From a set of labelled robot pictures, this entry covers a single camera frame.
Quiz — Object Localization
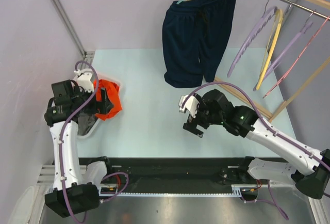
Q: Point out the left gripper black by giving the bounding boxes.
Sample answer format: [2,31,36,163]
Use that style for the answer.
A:
[72,85,113,114]

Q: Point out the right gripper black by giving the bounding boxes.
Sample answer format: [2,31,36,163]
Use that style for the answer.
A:
[183,96,224,138]

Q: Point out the orange shorts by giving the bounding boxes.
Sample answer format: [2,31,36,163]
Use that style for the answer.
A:
[93,79,122,121]

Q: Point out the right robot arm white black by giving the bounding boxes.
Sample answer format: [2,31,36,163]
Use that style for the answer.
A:
[178,89,329,199]

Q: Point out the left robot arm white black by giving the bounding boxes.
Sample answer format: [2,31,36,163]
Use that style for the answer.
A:
[44,80,114,218]

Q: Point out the navy blue shorts hanging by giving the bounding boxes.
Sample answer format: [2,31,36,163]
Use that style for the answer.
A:
[162,0,236,88]

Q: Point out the purple notched hanger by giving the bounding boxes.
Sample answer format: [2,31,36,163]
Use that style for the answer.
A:
[227,0,278,77]

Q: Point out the yellow hanger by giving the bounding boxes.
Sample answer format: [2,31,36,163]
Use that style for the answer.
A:
[254,9,283,90]

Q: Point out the pink hanger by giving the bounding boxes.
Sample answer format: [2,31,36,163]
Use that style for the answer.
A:
[262,9,330,99]

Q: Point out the white laundry basket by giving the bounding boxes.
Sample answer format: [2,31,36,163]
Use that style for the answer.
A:
[77,73,123,139]

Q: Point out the grey garment in basket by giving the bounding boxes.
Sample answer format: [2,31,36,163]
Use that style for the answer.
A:
[78,113,98,137]

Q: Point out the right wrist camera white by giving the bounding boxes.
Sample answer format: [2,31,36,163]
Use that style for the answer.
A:
[178,95,199,118]

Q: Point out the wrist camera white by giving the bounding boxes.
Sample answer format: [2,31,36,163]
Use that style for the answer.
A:
[73,68,94,93]
[178,95,199,118]

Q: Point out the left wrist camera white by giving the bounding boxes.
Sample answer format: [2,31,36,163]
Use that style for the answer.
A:
[73,68,94,93]

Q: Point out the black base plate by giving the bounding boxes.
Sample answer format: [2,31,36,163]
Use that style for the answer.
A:
[107,157,264,195]

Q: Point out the white cable duct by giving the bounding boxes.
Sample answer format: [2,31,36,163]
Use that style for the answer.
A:
[88,185,257,201]

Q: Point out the wooden clothes rack frame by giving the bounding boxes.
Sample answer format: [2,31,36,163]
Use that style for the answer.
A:
[186,0,330,122]

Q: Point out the aluminium frame post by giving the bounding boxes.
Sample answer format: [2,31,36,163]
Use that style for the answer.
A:
[50,0,86,58]

